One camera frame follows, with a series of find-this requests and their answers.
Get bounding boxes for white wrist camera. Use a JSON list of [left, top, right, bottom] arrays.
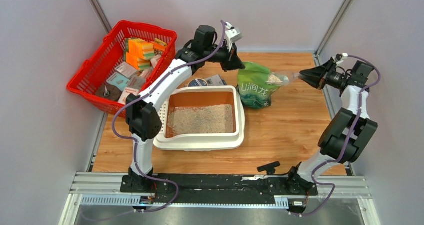
[[333, 53, 349, 65], [225, 22, 243, 51]]

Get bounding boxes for brown round scrubber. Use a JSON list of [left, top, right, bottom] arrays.
[[95, 83, 122, 102]]

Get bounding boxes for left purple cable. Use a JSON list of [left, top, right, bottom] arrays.
[[111, 20, 229, 214]]

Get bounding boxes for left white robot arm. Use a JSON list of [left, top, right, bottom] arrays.
[[125, 22, 245, 193]]

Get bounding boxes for orange sponge pack lower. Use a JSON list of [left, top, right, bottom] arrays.
[[125, 52, 151, 72]]

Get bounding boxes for white orange litter box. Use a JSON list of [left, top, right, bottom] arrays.
[[153, 85, 245, 152]]

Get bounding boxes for clear plastic scoop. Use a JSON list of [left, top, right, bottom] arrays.
[[266, 71, 300, 86]]

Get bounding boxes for teal card package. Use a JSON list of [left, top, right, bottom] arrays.
[[106, 72, 130, 92]]

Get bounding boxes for white pink sponge box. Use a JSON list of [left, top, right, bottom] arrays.
[[117, 87, 140, 105]]

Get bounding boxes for red plastic shopping basket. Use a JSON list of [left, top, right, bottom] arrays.
[[66, 20, 178, 115]]

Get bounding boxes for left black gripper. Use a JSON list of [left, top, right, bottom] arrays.
[[202, 39, 244, 72]]

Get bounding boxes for orange sponge pack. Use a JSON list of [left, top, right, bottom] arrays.
[[126, 38, 156, 60], [125, 52, 151, 72]]

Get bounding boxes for black T-shaped tool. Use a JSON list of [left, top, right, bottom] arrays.
[[257, 161, 281, 175]]

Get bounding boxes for purple cable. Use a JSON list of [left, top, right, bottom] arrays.
[[111, 20, 229, 214], [287, 53, 382, 217]]

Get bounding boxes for green cat litter bag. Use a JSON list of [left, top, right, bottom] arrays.
[[236, 61, 282, 110]]

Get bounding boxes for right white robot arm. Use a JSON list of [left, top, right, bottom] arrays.
[[285, 57, 378, 195]]

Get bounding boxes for black mounting base plate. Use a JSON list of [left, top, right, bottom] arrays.
[[120, 173, 318, 205]]

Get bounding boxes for orange sponge pack upper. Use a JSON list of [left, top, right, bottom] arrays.
[[126, 38, 156, 60]]

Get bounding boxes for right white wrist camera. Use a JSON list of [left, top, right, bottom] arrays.
[[333, 53, 349, 65]]

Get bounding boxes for aluminium frame rail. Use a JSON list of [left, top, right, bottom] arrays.
[[59, 172, 381, 225]]

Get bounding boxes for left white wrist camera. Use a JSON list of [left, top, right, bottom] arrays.
[[225, 22, 243, 51]]

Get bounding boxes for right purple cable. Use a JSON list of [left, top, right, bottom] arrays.
[[287, 53, 382, 217]]

